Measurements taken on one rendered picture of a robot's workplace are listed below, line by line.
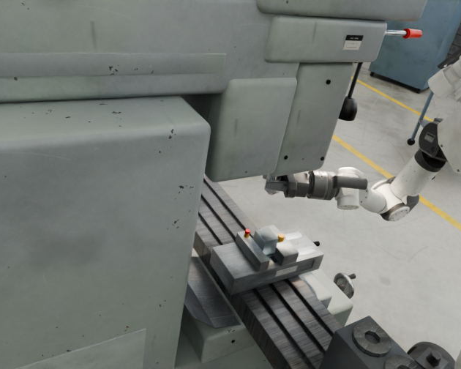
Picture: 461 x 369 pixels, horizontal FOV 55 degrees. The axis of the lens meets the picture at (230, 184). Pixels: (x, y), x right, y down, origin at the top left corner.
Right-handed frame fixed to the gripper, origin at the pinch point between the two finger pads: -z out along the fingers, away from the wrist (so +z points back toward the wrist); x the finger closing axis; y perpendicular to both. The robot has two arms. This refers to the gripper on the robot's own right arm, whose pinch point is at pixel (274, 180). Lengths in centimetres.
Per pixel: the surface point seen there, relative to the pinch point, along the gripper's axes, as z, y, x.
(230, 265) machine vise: -10.0, 25.7, 9.8
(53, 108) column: -51, -33, 38
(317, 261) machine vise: 20.6, 28.7, 2.0
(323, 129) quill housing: 7.2, -21.6, 7.8
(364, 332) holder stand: 17.9, 13.0, 43.4
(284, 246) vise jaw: 7.4, 21.9, 3.5
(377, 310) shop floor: 101, 125, -66
